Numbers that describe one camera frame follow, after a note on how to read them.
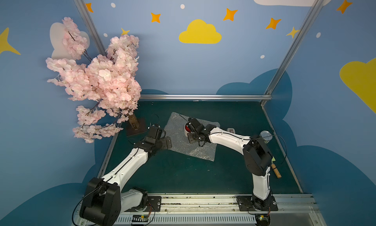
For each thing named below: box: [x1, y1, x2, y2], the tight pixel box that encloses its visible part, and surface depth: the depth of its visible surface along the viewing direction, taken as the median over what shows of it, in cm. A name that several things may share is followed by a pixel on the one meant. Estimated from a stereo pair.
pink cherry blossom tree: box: [46, 17, 142, 143], surface depth 63 cm
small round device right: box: [255, 213, 271, 226], surface depth 73 cm
